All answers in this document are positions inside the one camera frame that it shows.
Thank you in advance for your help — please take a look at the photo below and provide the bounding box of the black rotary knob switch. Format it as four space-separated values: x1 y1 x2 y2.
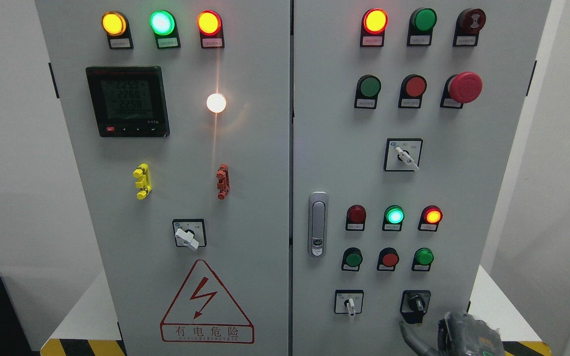
400 289 431 324

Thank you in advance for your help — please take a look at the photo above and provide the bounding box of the red terminal connector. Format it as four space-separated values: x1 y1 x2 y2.
216 164 231 200

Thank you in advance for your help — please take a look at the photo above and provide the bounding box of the dark red indicator left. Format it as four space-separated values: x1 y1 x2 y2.
345 205 367 231

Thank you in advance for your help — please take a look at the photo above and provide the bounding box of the white lit indicator lamp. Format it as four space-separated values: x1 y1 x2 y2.
206 92 228 114

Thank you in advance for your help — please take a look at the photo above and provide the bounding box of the green push button lower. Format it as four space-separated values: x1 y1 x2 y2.
341 247 363 272

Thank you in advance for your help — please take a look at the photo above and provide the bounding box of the green push button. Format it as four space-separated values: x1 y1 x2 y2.
354 74 381 110
341 247 363 272

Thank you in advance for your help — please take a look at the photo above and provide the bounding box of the green lit indicator middle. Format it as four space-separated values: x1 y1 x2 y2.
382 205 405 231

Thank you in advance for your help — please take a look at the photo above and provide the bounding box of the green push button upper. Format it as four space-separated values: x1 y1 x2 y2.
354 74 381 110

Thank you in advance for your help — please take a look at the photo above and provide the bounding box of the grey left cabinet door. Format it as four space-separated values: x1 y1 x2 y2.
36 0 290 356

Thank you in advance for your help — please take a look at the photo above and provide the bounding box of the grey cabinet door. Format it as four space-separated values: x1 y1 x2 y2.
292 0 551 356
36 0 290 356

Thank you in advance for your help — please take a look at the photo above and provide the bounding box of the red push button lower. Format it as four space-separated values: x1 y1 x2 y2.
377 247 399 272

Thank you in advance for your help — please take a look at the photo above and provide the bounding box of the red push button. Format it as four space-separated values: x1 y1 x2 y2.
377 247 399 272
398 74 427 109

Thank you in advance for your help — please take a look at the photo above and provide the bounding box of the grey right cabinet door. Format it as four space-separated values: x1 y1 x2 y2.
292 0 551 356

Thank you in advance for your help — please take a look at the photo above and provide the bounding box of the yellow terminal connector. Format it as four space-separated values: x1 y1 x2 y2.
133 164 152 200

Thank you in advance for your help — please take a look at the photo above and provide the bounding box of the red electric hazard warning sticker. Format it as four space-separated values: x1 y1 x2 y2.
160 259 255 344

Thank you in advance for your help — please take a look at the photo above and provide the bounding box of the red push button upper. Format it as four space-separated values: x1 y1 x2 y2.
398 74 427 109

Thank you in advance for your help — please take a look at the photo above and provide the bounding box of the green illuminated button lower right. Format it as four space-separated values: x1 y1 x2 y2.
411 247 434 272

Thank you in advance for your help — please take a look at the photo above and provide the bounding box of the red indicator light top left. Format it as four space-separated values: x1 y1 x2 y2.
196 10 225 49

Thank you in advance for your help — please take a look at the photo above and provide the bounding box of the black digital power meter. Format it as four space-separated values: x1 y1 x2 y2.
86 66 170 137

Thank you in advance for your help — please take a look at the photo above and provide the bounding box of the red lit indicator top right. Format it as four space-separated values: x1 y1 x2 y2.
360 7 389 47

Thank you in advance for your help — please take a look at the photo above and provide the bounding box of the green indicator light top left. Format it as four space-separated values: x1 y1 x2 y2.
149 10 181 49

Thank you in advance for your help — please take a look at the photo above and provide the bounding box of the red emergency stop mushroom button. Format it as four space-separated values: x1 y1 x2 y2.
440 71 483 110

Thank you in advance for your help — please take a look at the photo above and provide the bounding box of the green indicator top right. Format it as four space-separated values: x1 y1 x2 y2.
406 7 437 46

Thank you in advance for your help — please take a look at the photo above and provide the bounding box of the yellow indicator light top left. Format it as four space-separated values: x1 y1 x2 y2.
101 11 134 49

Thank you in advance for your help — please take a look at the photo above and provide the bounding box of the red buzzer alarm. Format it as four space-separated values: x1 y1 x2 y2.
453 8 486 47

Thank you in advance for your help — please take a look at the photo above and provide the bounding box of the white platform with hazard stripes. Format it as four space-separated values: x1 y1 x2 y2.
40 267 552 356

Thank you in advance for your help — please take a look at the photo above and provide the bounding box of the silver cabinet door handle lock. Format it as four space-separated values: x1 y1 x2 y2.
308 191 328 257

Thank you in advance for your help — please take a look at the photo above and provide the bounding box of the white selector switch left door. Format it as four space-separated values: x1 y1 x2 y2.
172 219 207 252

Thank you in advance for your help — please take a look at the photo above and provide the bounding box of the white selector switch upper right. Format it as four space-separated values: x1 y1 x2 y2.
383 138 423 172

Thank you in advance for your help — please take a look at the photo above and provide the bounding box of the white selector switch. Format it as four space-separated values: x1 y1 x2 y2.
383 138 423 172
334 289 364 323

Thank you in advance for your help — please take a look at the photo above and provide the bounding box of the white selector switch lower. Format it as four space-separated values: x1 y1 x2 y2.
334 289 364 323

